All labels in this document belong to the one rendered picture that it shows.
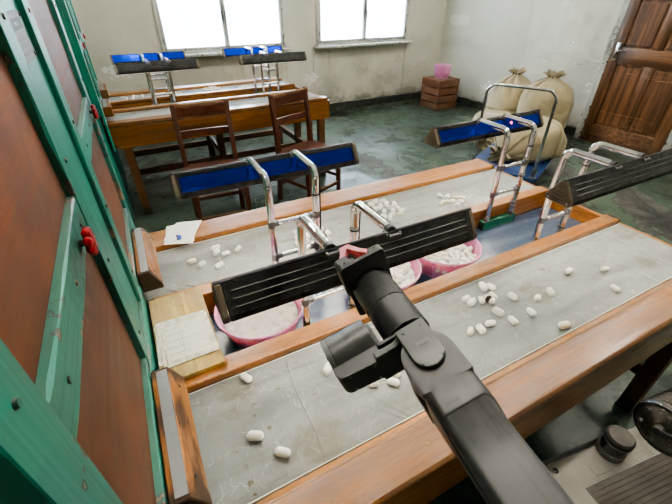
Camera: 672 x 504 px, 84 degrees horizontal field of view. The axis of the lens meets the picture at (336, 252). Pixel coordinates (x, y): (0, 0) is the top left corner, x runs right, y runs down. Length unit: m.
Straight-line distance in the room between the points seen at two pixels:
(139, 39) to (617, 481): 5.53
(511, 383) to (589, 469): 0.40
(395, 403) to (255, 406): 0.33
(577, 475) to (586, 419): 0.79
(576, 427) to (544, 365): 0.96
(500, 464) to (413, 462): 0.51
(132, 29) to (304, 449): 5.15
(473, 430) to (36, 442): 0.33
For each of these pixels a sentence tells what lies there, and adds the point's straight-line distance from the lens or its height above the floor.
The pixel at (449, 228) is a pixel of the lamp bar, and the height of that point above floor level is 1.09.
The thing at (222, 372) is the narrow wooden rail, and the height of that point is 0.76.
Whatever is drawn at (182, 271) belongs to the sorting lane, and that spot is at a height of 0.74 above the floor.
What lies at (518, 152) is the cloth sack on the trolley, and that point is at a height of 0.33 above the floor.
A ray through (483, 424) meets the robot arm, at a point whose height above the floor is 1.23.
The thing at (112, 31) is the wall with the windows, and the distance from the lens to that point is 5.53.
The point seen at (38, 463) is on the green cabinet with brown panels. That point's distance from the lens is 0.35.
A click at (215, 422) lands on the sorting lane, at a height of 0.74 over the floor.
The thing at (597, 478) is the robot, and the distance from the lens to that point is 1.35.
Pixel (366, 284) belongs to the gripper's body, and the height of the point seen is 1.22.
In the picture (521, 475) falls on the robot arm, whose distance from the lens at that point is 0.37.
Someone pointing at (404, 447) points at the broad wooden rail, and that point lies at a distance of 0.88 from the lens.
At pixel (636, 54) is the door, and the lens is 5.64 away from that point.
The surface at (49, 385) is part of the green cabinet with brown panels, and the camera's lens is 0.41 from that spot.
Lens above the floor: 1.53
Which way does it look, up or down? 35 degrees down
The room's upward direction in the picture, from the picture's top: straight up
